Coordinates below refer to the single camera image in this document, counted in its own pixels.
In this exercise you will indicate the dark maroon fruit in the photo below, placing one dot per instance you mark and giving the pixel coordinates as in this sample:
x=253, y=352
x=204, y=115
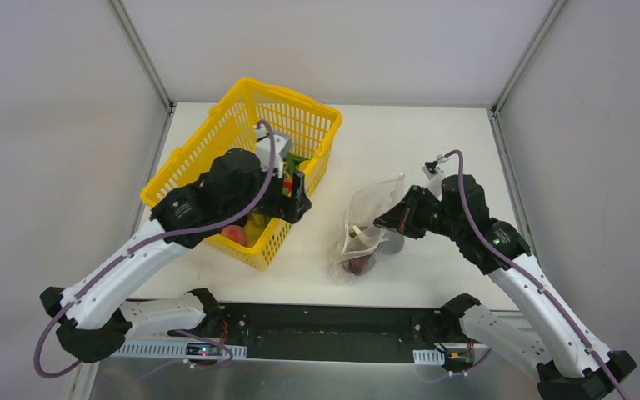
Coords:
x=359, y=266

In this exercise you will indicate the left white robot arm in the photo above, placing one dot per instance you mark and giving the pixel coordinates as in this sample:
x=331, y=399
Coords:
x=95, y=316

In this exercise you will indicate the yellow plastic basket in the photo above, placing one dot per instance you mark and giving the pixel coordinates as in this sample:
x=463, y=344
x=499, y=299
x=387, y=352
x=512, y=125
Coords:
x=230, y=124

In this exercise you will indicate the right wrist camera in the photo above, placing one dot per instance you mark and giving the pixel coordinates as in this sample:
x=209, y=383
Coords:
x=435, y=176

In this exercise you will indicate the green chili pepper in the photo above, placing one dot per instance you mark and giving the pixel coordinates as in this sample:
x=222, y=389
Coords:
x=292, y=161

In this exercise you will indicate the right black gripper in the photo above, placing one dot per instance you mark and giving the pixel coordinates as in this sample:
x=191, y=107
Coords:
x=416, y=208

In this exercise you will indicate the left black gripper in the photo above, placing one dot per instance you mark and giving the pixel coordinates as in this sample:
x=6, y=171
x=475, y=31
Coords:
x=297, y=197

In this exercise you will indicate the clear zip top bag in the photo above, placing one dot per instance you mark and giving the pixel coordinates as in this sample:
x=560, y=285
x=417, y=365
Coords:
x=360, y=243

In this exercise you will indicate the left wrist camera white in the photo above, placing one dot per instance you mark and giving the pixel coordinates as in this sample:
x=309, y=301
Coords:
x=271, y=151

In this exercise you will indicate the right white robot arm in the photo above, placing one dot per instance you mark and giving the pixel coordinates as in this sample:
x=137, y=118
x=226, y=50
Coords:
x=564, y=357

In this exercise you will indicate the pink peach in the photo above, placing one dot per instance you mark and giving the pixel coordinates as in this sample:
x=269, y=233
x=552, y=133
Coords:
x=235, y=233

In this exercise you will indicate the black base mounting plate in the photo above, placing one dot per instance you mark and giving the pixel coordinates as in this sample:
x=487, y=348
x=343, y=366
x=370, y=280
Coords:
x=303, y=332

